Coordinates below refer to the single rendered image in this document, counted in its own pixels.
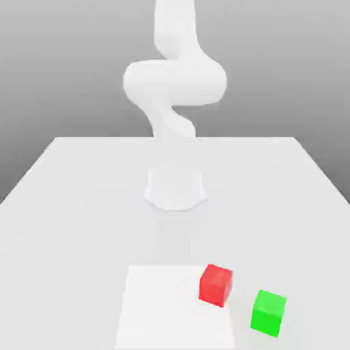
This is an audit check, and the small green cube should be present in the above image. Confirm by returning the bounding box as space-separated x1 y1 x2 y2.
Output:
250 289 287 338

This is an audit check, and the small red cube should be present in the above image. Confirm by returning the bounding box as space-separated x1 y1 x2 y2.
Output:
198 263 234 308

